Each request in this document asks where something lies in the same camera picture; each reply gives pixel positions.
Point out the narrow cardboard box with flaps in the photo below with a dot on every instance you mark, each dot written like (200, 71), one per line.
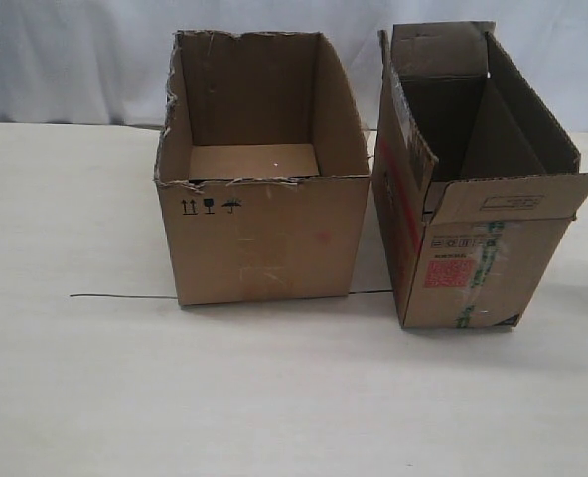
(475, 182)

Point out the large open cardboard box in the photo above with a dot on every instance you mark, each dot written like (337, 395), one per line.
(261, 169)

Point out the white backdrop curtain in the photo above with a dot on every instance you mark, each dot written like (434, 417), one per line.
(105, 62)

